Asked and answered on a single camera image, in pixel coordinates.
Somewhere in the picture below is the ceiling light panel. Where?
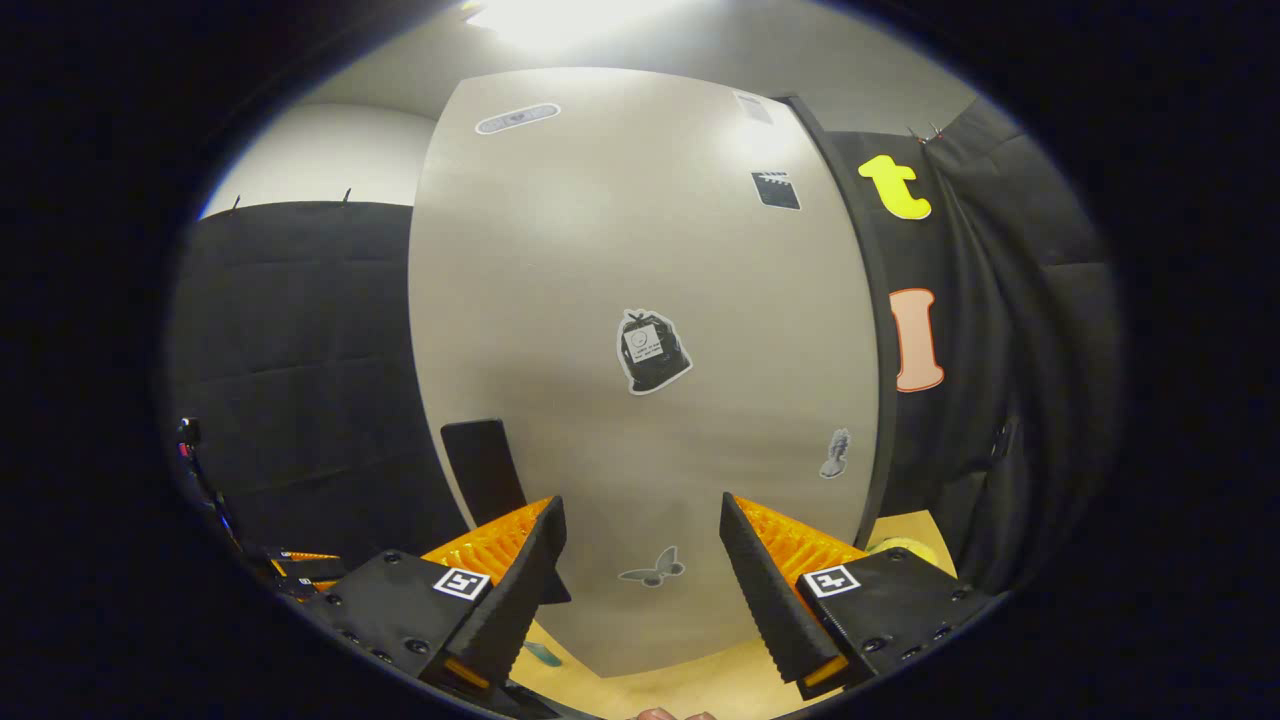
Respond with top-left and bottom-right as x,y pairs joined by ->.
462,0 -> 691,53

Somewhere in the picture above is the yellow plush toy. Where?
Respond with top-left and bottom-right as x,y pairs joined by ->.
865,537 -> 941,566

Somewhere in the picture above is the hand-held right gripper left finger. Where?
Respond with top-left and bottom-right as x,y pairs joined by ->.
300,495 -> 571,701

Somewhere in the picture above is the light grey cabinet door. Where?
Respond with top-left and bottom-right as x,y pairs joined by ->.
408,67 -> 881,679

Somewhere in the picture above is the black door handle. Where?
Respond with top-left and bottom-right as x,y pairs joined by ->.
440,418 -> 573,606

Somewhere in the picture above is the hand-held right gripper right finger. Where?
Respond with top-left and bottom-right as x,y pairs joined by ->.
718,492 -> 991,701

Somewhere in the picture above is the black backdrop cloth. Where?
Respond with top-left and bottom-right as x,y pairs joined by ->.
165,100 -> 1121,601

